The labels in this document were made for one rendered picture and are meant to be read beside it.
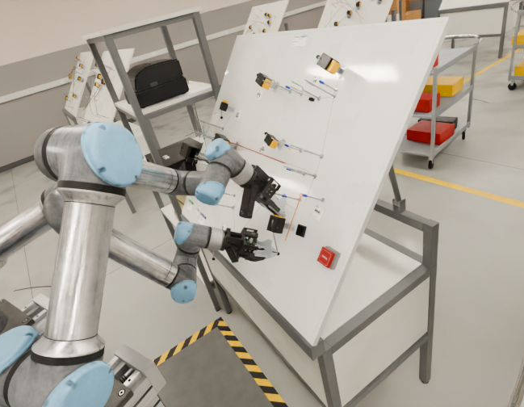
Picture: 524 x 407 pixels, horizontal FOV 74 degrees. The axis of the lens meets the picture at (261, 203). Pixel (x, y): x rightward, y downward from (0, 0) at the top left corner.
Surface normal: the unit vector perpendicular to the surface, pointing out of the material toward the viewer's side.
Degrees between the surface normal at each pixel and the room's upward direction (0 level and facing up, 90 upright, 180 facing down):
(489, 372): 0
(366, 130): 53
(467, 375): 0
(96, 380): 96
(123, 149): 84
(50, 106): 90
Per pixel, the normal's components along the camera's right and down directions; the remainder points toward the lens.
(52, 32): 0.58, 0.31
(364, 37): -0.78, -0.16
